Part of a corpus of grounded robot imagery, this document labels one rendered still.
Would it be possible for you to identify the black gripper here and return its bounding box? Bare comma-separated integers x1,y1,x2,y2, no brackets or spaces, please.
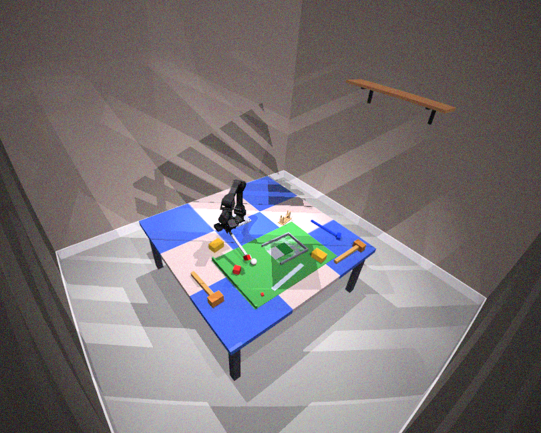
214,215,242,234

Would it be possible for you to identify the yellow rectangular block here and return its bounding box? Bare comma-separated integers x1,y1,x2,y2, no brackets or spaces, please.
311,248,327,263
208,238,224,253

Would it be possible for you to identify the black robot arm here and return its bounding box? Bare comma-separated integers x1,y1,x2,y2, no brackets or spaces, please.
218,179,246,230

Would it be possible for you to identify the light grey flat bar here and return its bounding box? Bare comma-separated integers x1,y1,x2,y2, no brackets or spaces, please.
271,264,304,291

